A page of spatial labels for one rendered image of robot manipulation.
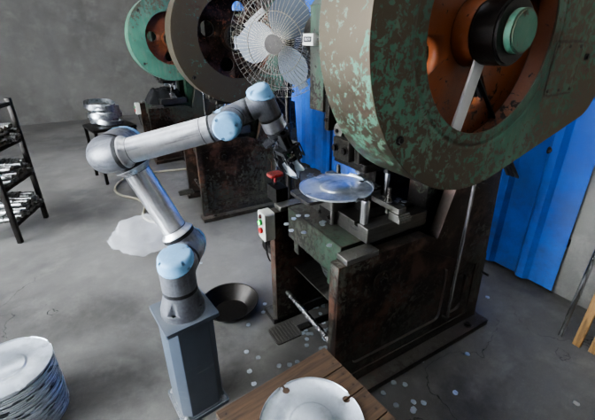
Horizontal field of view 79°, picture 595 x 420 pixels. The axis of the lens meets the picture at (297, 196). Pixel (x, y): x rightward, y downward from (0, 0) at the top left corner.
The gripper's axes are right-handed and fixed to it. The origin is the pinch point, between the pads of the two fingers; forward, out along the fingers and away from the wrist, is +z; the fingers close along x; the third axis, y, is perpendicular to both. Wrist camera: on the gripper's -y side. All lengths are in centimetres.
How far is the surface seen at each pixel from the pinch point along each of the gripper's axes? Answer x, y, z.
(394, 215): 18.3, 24.8, 23.6
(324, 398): -40, 46, 38
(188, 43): 26, -131, -36
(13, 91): -122, -667, -26
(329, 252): -6.2, 13.7, 28.0
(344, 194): 11.3, 8.9, 14.5
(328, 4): 11, 33, -52
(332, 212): 5.1, 5.9, 20.2
